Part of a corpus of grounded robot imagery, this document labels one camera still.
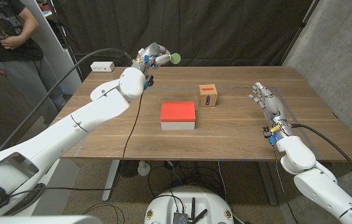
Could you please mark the white robot torso base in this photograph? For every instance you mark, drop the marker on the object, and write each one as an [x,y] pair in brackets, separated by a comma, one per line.
[200,199]

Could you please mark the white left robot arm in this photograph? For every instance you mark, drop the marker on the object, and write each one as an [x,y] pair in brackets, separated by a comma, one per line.
[69,130]

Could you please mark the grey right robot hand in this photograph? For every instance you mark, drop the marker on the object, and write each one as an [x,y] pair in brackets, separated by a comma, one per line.
[273,105]

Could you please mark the black antenna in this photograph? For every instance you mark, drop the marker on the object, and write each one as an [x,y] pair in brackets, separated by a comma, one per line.
[193,207]
[201,215]

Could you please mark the red box with white base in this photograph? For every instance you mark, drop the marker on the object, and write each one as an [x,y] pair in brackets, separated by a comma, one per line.
[178,112]

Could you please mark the black stand pole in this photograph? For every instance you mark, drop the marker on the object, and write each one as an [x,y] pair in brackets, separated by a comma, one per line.
[300,31]
[76,63]

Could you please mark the white panel board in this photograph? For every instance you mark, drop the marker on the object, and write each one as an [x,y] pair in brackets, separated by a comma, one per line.
[60,46]

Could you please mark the white table leg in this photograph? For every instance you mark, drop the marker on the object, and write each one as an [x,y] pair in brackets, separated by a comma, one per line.
[113,168]

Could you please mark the green round coin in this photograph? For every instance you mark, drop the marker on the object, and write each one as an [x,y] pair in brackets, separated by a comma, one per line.
[175,58]

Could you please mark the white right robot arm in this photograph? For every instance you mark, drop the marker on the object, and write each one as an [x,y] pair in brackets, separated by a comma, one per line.
[312,183]

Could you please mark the white power strip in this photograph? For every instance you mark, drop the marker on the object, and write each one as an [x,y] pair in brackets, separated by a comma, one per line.
[102,66]

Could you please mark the grey table leg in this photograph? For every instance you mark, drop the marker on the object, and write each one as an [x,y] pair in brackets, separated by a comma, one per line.
[267,183]

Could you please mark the wooden box with coin slots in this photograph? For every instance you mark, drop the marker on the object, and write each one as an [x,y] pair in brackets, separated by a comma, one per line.
[208,99]

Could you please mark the black floor fan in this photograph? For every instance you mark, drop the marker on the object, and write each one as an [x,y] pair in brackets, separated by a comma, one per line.
[129,170]

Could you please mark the black curtain backdrop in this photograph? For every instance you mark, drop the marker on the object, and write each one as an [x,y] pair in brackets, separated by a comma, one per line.
[225,31]

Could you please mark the person in black t-shirt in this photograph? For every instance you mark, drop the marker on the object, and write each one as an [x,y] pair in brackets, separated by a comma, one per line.
[1,31]

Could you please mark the grey radio module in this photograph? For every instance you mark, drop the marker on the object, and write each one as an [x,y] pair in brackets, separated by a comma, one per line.
[180,218]

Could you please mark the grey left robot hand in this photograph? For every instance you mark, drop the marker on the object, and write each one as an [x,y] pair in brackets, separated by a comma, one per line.
[152,54]

